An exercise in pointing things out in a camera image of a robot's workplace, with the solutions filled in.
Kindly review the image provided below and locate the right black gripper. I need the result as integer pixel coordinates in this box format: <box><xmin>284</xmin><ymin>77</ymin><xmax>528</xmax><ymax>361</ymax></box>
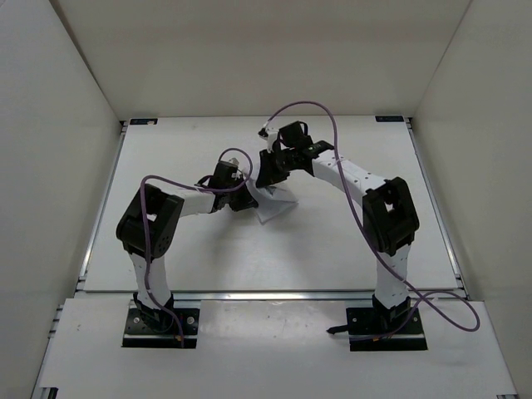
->
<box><xmin>256</xmin><ymin>149</ymin><xmax>296</xmax><ymax>190</ymax></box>

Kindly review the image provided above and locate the white skirt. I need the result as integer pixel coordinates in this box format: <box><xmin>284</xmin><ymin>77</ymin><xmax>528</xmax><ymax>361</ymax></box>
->
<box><xmin>243</xmin><ymin>165</ymin><xmax>298</xmax><ymax>224</ymax></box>

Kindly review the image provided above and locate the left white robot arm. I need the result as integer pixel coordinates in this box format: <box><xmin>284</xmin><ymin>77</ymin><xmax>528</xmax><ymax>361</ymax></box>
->
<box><xmin>116</xmin><ymin>160</ymin><xmax>258</xmax><ymax>331</ymax></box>

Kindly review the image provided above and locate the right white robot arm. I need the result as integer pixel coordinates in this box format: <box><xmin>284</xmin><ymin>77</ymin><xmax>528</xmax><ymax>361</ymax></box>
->
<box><xmin>255</xmin><ymin>121</ymin><xmax>420</xmax><ymax>333</ymax></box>

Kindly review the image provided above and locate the right blue label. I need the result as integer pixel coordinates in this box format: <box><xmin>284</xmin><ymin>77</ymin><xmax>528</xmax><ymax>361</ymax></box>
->
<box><xmin>375</xmin><ymin>116</ymin><xmax>404</xmax><ymax>123</ymax></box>

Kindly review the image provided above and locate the blue label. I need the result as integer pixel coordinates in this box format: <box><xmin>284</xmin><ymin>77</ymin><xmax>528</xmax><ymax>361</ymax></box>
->
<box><xmin>375</xmin><ymin>116</ymin><xmax>404</xmax><ymax>123</ymax></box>
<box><xmin>129</xmin><ymin>118</ymin><xmax>158</xmax><ymax>126</ymax></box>

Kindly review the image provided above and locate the left blue label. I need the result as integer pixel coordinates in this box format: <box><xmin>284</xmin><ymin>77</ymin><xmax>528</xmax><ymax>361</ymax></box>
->
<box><xmin>129</xmin><ymin>118</ymin><xmax>158</xmax><ymax>126</ymax></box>

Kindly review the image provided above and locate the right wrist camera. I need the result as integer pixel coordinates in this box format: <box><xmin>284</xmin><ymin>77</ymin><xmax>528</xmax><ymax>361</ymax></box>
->
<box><xmin>258</xmin><ymin>123</ymin><xmax>278</xmax><ymax>153</ymax></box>

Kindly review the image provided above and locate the aluminium rail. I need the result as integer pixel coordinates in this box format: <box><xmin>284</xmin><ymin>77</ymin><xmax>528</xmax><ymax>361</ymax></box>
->
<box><xmin>172</xmin><ymin>290</ymin><xmax>373</xmax><ymax>302</ymax></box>

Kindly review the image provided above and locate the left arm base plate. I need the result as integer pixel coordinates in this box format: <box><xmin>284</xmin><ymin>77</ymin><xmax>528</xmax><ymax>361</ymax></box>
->
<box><xmin>122</xmin><ymin>307</ymin><xmax>200</xmax><ymax>349</ymax></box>

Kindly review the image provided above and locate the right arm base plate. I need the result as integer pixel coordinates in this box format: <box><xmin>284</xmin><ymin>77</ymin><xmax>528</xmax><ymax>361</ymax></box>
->
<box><xmin>327</xmin><ymin>300</ymin><xmax>428</xmax><ymax>352</ymax></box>

